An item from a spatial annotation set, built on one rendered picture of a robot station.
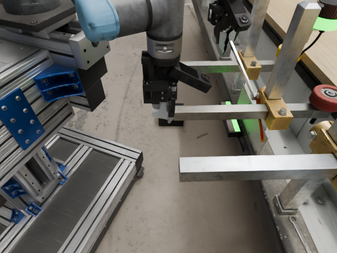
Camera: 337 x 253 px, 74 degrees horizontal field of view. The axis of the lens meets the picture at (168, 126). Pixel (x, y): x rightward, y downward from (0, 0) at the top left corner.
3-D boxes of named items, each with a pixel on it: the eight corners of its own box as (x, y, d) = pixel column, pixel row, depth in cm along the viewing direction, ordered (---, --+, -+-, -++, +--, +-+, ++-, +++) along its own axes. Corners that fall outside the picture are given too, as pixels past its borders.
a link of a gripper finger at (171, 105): (167, 109, 61) (167, 82, 54) (173, 109, 61) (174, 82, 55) (167, 121, 57) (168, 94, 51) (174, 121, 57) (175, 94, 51)
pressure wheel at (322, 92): (304, 132, 63) (324, 101, 55) (292, 114, 69) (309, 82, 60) (332, 132, 63) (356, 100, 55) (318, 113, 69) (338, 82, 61)
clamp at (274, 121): (268, 130, 60) (274, 117, 57) (253, 99, 70) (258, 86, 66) (288, 130, 61) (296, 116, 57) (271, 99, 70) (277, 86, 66)
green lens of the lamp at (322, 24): (315, 30, 47) (320, 20, 46) (302, 20, 51) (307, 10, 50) (343, 30, 47) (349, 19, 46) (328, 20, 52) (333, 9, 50)
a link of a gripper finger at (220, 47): (214, 49, 80) (218, 22, 73) (223, 56, 76) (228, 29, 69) (207, 50, 79) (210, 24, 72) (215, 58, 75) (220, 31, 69)
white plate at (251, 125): (256, 159, 68) (266, 138, 61) (235, 105, 86) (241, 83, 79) (258, 159, 68) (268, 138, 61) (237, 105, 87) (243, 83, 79)
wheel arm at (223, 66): (169, 76, 80) (169, 65, 77) (169, 70, 82) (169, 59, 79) (288, 74, 81) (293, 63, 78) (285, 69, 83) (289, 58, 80)
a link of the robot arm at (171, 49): (181, 26, 49) (184, 43, 43) (180, 46, 52) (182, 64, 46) (147, 26, 48) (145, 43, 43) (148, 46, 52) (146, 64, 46)
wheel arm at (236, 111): (173, 123, 62) (174, 112, 59) (173, 115, 65) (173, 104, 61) (326, 120, 63) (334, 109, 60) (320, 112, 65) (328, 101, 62)
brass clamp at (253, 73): (241, 80, 78) (245, 67, 75) (232, 60, 88) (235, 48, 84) (259, 80, 78) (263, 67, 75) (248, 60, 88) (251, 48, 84)
